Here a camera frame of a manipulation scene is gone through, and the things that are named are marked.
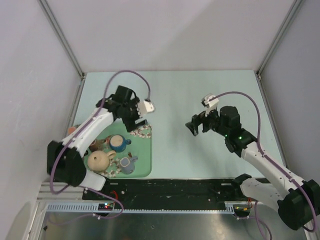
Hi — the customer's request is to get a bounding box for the light blue coffee mug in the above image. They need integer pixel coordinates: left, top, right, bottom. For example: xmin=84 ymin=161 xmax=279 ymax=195
xmin=119 ymin=156 xmax=138 ymax=175

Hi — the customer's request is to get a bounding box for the brown small cup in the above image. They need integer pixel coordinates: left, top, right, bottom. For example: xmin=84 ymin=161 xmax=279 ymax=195
xmin=88 ymin=139 xmax=101 ymax=153

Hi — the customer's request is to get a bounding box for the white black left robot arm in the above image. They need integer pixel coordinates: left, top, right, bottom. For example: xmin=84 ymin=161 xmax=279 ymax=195
xmin=46 ymin=85 xmax=155 ymax=200

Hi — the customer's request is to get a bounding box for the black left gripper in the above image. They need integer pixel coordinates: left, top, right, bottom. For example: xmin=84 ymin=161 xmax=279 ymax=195
xmin=121 ymin=97 xmax=147 ymax=132

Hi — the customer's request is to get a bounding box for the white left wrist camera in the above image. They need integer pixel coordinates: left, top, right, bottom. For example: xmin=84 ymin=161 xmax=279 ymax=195
xmin=137 ymin=100 xmax=156 ymax=118

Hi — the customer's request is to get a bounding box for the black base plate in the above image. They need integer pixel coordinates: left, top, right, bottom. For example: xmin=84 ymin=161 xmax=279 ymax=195
xmin=82 ymin=178 xmax=248 ymax=211

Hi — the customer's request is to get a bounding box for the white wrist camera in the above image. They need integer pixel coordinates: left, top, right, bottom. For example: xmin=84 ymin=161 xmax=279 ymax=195
xmin=201 ymin=93 xmax=219 ymax=109
xmin=137 ymin=100 xmax=156 ymax=118

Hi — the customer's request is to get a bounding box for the grey slotted cable duct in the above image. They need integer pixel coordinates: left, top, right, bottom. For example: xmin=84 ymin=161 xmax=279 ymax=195
xmin=46 ymin=201 xmax=251 ymax=215

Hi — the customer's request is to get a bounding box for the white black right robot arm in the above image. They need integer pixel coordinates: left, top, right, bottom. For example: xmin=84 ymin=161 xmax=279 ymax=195
xmin=185 ymin=106 xmax=320 ymax=230

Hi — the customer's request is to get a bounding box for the pink cup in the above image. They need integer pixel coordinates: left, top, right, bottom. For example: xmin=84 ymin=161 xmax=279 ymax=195
xmin=67 ymin=126 xmax=77 ymax=135

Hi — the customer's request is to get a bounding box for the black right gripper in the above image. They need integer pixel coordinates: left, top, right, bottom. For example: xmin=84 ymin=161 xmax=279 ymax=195
xmin=185 ymin=104 xmax=229 ymax=137

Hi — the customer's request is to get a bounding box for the aluminium corner post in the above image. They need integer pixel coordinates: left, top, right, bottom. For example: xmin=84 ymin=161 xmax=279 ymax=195
xmin=37 ymin=0 xmax=85 ymax=80
xmin=256 ymin=0 xmax=305 ymax=81

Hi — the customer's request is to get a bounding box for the left aluminium corner post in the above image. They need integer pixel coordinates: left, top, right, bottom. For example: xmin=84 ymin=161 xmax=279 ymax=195
xmin=37 ymin=0 xmax=85 ymax=80

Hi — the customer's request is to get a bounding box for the aluminium frame rail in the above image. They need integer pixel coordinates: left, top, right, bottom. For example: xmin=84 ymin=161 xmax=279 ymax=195
xmin=37 ymin=181 xmax=86 ymax=201

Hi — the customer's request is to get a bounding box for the dark blue mug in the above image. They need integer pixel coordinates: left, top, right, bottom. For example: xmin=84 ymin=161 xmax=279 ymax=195
xmin=108 ymin=134 xmax=132 ymax=153

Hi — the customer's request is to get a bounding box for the right aluminium corner post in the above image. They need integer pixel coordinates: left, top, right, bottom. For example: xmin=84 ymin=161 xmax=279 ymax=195
xmin=256 ymin=0 xmax=305 ymax=81

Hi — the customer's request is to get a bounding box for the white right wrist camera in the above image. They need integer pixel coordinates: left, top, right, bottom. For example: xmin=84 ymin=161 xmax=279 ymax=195
xmin=201 ymin=93 xmax=219 ymax=109

